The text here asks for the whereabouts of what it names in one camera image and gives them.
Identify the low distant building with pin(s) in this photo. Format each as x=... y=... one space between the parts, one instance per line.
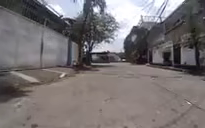
x=101 y=57

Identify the tall leafy tree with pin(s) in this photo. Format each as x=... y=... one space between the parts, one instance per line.
x=96 y=30

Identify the grey concrete road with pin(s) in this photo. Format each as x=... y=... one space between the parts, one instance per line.
x=123 y=96

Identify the dark multi-storey building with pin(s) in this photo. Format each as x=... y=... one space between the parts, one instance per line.
x=136 y=45

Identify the concrete sidewalk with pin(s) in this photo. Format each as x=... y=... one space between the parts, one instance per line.
x=33 y=75

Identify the white house with dark openings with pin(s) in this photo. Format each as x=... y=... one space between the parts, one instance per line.
x=176 y=46

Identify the long white concrete wall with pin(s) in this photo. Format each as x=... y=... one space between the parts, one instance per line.
x=20 y=43

